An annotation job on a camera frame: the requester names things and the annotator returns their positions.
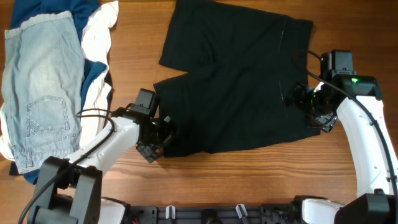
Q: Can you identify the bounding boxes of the black shorts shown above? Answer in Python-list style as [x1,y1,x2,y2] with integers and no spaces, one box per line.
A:
[154,1,320,157]

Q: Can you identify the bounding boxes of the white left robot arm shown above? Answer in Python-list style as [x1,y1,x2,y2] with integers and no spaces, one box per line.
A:
[19,105,176,223]

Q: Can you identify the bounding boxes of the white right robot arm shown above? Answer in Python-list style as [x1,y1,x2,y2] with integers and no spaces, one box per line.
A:
[286,72,397,223]

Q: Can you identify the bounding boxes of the light blue denim shorts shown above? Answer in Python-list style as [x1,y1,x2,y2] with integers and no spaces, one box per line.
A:
[1,10,85,174]

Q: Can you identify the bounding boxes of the white garment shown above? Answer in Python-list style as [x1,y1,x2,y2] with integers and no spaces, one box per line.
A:
[1,1,119,161]

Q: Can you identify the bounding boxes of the dark blue garment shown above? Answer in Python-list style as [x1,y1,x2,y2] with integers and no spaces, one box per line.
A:
[9,0,108,185]

